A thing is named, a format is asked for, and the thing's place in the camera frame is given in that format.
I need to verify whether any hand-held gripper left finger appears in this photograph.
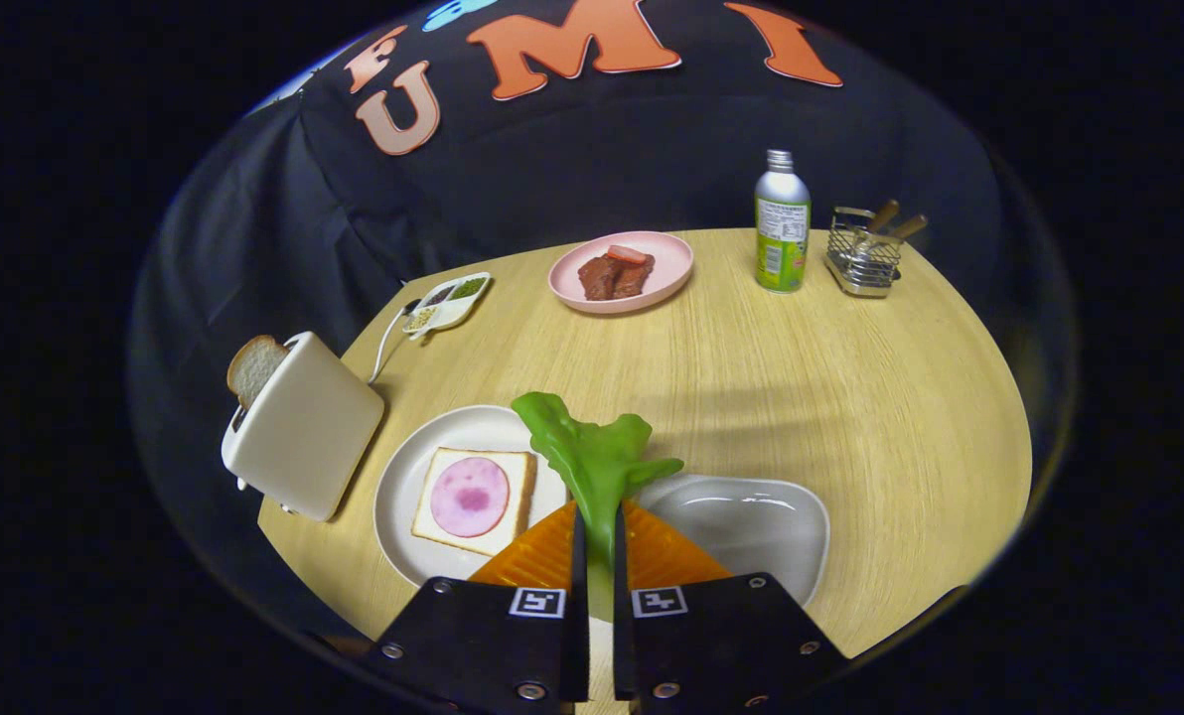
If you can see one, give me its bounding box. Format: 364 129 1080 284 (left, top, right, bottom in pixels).
367 500 591 708

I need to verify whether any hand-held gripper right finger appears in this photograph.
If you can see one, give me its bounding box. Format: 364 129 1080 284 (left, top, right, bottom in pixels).
612 500 849 708

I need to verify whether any green lettuce leaf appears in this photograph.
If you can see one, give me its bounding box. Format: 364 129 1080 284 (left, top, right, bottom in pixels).
511 391 685 622

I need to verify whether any toasted bread slice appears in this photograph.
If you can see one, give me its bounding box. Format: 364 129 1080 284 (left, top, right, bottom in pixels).
226 335 290 410

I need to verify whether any white bread slice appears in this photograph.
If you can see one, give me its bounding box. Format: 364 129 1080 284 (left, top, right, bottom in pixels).
411 447 536 557

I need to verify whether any pink ham slice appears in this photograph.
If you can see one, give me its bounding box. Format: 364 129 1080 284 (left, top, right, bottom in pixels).
430 457 511 538

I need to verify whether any white rectangular dish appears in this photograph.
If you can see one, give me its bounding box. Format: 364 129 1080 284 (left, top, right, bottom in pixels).
637 474 831 607

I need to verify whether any round white plate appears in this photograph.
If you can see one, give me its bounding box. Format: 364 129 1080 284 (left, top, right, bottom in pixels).
373 404 568 589

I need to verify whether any white toaster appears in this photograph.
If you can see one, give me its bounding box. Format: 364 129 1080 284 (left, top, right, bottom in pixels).
221 332 386 523

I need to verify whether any white divided condiment tray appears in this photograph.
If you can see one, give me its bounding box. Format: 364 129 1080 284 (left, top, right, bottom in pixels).
400 272 493 342

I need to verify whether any brown cooked meat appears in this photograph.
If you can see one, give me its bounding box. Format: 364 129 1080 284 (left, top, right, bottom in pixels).
578 251 657 302

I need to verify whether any pink plate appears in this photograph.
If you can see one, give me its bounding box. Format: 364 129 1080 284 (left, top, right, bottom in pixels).
548 231 695 316

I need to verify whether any green drink bottle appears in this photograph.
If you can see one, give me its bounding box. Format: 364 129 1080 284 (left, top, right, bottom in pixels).
754 149 812 294

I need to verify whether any black backdrop cloth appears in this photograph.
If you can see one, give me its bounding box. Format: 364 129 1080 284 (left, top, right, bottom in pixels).
130 0 1050 478

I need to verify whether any white toaster cable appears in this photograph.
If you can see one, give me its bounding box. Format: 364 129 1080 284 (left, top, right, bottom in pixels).
369 298 419 386

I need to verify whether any metal wire cutlery basket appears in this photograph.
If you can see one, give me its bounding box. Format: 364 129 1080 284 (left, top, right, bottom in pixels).
824 206 904 299

